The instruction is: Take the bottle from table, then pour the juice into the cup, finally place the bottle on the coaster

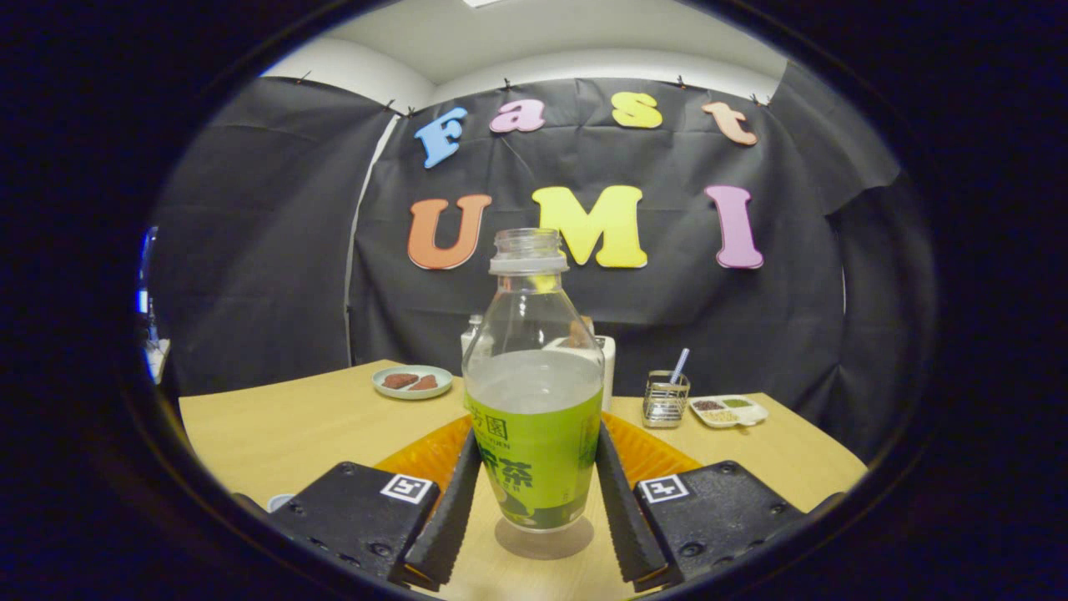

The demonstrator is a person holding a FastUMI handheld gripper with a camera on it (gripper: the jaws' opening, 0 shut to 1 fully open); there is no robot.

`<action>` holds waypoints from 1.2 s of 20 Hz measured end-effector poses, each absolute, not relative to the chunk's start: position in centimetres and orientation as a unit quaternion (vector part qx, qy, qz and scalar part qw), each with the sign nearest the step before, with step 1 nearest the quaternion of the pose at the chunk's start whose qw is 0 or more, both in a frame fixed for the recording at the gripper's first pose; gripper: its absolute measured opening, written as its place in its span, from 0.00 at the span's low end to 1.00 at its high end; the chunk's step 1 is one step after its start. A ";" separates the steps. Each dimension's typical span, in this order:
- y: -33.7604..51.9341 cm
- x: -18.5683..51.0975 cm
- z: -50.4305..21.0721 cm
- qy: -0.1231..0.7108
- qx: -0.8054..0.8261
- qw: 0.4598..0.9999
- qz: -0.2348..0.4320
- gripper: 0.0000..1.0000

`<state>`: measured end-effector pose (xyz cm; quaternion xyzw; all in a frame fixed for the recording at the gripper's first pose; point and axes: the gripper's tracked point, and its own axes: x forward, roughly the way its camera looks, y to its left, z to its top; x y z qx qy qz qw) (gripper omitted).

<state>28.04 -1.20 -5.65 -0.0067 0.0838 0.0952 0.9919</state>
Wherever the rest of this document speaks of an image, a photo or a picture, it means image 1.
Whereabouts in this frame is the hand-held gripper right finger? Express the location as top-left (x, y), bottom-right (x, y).
top-left (594, 417), bottom-right (809, 589)

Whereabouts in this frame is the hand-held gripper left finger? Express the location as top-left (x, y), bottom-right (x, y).
top-left (265, 415), bottom-right (483, 592)

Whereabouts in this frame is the green label juice bottle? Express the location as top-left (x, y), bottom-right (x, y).
top-left (461, 228), bottom-right (606, 533)

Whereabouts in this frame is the pale green plate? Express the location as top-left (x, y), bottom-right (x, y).
top-left (371, 365), bottom-right (454, 401)

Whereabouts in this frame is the white divided dish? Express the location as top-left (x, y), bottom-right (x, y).
top-left (689, 395), bottom-right (769, 429)

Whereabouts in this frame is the white toaster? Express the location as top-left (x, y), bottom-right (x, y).
top-left (542, 334), bottom-right (617, 413)

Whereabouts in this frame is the wooden table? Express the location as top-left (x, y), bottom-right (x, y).
top-left (178, 359), bottom-right (869, 601)

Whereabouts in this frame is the monitor screen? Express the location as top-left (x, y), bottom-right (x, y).
top-left (136, 225), bottom-right (159, 318)

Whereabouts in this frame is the wire mesh holder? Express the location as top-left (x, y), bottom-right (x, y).
top-left (642, 371), bottom-right (692, 429)

